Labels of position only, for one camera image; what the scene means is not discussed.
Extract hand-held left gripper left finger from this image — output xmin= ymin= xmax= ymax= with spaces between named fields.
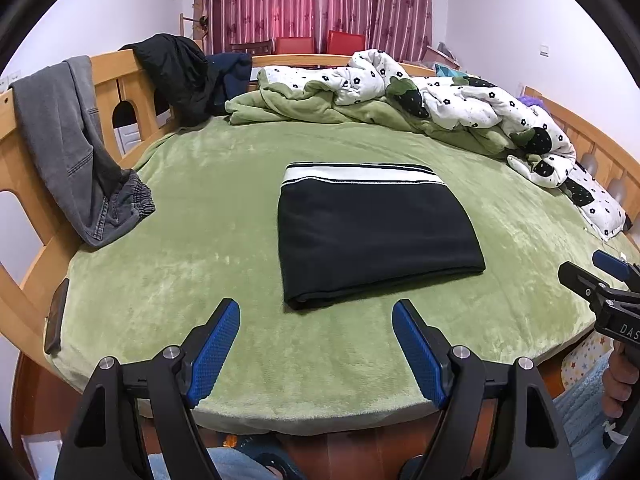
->
xmin=52 ymin=297 xmax=242 ymax=480

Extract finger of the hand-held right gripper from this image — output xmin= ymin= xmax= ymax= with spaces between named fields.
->
xmin=557 ymin=261 xmax=640 ymax=311
xmin=592 ymin=250 xmax=640 ymax=283

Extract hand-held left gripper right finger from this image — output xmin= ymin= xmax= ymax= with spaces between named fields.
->
xmin=391 ymin=299 xmax=571 ymax=480

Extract black pants with white stripe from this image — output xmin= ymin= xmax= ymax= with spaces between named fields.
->
xmin=277 ymin=161 xmax=487 ymax=311

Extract light blue fleece pajama pants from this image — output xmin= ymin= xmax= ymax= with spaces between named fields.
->
xmin=150 ymin=375 xmax=618 ymax=480

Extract person's right hand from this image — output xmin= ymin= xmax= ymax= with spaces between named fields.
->
xmin=602 ymin=347 xmax=640 ymax=418

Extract star printed cloth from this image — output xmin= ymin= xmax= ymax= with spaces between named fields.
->
xmin=560 ymin=332 xmax=616 ymax=391

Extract flower print pillow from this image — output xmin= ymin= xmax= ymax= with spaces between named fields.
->
xmin=560 ymin=160 xmax=628 ymax=241

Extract dark slipper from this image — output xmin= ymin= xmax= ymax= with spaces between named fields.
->
xmin=225 ymin=432 xmax=306 ymax=480

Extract green fleece bed cover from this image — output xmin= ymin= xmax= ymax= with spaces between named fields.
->
xmin=44 ymin=115 xmax=640 ymax=436

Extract black phone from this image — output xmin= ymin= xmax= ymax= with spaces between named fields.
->
xmin=44 ymin=279 xmax=71 ymax=356

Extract white box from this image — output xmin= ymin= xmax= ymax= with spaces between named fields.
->
xmin=22 ymin=435 xmax=63 ymax=477

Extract white flower print quilt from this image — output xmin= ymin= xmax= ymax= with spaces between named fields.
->
xmin=257 ymin=49 xmax=578 ymax=190

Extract crumpled green blanket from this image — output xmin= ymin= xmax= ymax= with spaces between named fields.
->
xmin=224 ymin=67 xmax=511 ymax=156

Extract grey jeans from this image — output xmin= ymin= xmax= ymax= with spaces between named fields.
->
xmin=11 ymin=56 xmax=157 ymax=248

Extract navy garment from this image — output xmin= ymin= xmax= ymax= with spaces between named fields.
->
xmin=205 ymin=52 xmax=253 ymax=116

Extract black jacket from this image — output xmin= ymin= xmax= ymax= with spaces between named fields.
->
xmin=119 ymin=33 xmax=221 ymax=128

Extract red chair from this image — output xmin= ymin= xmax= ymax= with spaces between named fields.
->
xmin=275 ymin=36 xmax=315 ymax=56
xmin=326 ymin=31 xmax=366 ymax=56

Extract wooden coat rack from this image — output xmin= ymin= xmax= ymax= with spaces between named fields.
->
xmin=180 ymin=0 xmax=211 ymax=56

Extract pink patterned curtain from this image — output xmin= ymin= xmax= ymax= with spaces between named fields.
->
xmin=200 ymin=0 xmax=317 ymax=56
xmin=312 ymin=0 xmax=433 ymax=63

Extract wooden chair frame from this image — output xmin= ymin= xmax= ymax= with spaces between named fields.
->
xmin=425 ymin=42 xmax=461 ymax=68

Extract wooden bed frame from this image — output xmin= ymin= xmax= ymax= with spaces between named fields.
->
xmin=0 ymin=50 xmax=640 ymax=396

